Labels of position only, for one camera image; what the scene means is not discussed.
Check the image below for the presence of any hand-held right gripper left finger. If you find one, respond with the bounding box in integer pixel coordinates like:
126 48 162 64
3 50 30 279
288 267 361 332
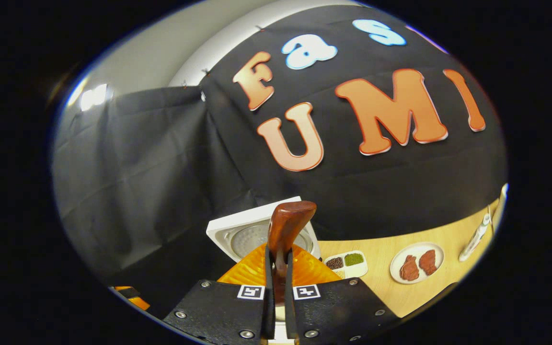
162 243 276 345

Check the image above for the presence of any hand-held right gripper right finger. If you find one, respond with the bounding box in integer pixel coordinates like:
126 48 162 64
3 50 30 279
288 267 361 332
283 243 402 345

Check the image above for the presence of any brown wooden spoon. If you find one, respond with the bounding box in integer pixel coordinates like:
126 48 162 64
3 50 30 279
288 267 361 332
267 201 318 305

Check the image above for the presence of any white rice cooker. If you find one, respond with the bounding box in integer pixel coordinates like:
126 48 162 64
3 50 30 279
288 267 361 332
206 196 322 263

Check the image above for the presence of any white divided condiment tray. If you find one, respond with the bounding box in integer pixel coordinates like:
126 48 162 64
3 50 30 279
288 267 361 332
324 250 368 279

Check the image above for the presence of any red meat piece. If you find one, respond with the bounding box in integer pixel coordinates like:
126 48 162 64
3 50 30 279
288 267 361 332
418 249 437 276
399 255 420 281

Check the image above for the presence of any black backdrop cloth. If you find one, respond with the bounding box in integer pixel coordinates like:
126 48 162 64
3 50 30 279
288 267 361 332
51 5 507 317

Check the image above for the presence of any white round plate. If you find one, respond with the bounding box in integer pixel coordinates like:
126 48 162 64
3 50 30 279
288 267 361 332
390 242 445 285

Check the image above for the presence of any white drink bottle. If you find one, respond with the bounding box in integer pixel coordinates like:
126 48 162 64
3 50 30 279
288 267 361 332
458 213 492 262

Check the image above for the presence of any ceiling light panel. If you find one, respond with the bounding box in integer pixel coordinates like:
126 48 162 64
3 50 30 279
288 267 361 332
79 84 109 112

